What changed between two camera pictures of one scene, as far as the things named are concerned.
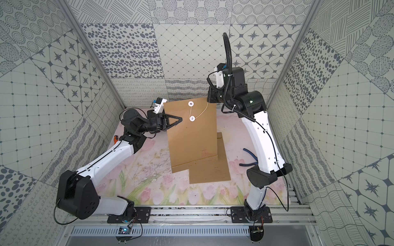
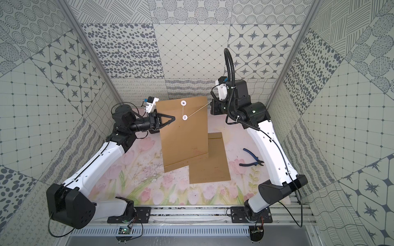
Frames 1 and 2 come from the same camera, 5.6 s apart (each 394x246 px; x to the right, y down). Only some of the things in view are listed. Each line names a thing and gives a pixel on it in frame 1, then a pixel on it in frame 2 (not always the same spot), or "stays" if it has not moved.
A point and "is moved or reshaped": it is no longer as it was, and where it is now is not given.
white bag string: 192,118 is moved or reshaped
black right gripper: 212,91 → 214,104
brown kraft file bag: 194,138 is moved or reshaped
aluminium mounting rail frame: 282,214 stays
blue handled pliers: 251,164 stays
